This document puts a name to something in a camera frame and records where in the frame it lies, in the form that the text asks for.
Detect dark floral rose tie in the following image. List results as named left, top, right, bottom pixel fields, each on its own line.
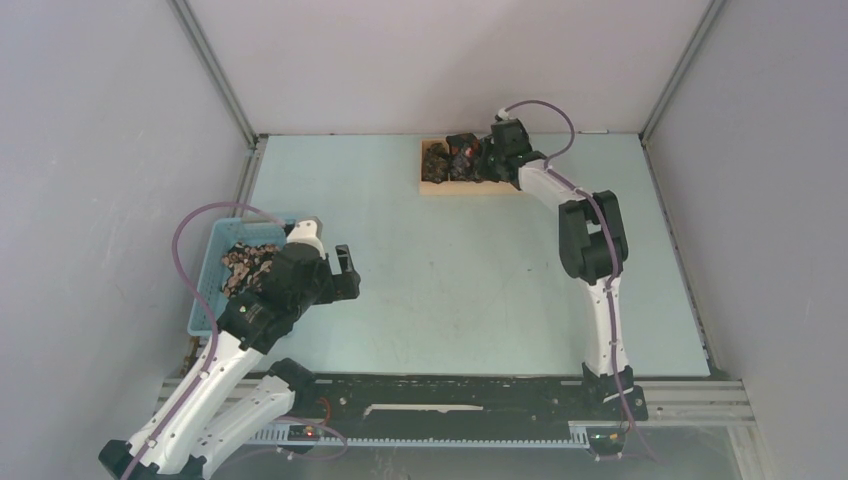
left=449, top=146, right=484, bottom=183

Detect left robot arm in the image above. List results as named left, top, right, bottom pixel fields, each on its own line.
left=98, top=217, right=360, bottom=479

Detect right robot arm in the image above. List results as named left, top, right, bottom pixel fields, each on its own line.
left=478, top=108, right=634, bottom=418

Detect black orange rolled tie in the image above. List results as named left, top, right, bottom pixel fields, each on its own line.
left=445, top=133, right=481, bottom=158

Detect beige floral tie in basket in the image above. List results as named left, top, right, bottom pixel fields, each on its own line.
left=221, top=242, right=281, bottom=298

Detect wooden compartment box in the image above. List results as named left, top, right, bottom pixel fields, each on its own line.
left=418, top=178, right=522, bottom=196

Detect dark floral rolled tie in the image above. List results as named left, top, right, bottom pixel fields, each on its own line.
left=421, top=143, right=450, bottom=184

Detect light blue plastic basket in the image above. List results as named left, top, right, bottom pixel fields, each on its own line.
left=187, top=218, right=287, bottom=337

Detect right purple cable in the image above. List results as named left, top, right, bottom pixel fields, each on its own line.
left=504, top=99, right=657, bottom=465

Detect purple cable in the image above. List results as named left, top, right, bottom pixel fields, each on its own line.
left=504, top=99, right=657, bottom=465
left=119, top=201, right=286, bottom=480

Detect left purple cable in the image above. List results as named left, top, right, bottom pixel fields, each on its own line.
left=119, top=201, right=286, bottom=480

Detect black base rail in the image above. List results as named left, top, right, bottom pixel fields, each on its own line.
left=291, top=374, right=648, bottom=443

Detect white cable duct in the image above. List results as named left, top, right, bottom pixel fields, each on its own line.
left=245, top=423, right=589, bottom=449

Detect aluminium frame rail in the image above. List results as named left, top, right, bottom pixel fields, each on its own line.
left=150, top=377, right=757, bottom=439

